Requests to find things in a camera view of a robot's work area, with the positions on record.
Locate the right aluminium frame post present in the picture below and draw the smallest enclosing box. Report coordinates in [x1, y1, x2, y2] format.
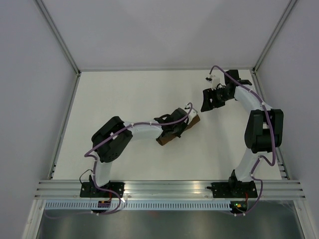
[252, 0, 299, 74]

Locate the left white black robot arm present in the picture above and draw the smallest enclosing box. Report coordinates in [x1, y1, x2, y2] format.
[85, 103, 200, 197]

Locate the aluminium mounting rail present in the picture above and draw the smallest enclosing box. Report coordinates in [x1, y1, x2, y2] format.
[34, 180, 306, 201]

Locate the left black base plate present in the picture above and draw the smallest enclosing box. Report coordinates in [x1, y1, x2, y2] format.
[80, 182, 125, 198]

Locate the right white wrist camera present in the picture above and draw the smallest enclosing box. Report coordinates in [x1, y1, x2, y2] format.
[205, 75, 220, 90]

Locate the brown cloth napkin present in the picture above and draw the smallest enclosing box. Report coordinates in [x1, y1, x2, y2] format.
[156, 116, 200, 146]

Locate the left aluminium frame post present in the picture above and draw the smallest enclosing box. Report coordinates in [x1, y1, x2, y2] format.
[33, 0, 81, 76]

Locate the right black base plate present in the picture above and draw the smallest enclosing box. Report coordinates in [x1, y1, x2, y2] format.
[206, 181, 258, 199]

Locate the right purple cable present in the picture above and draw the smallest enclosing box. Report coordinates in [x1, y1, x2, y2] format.
[210, 65, 278, 216]

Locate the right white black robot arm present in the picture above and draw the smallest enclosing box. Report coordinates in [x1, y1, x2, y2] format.
[201, 70, 284, 197]

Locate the white slotted cable duct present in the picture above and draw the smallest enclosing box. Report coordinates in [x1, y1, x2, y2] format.
[45, 200, 231, 211]

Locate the aluminium frame post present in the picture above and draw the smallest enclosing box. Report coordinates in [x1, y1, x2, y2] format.
[33, 0, 81, 76]
[252, 0, 299, 74]

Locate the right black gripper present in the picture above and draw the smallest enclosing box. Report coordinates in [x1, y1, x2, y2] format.
[201, 86, 232, 112]

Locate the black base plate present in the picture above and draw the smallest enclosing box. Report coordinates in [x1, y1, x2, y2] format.
[206, 181, 258, 199]
[80, 182, 125, 198]

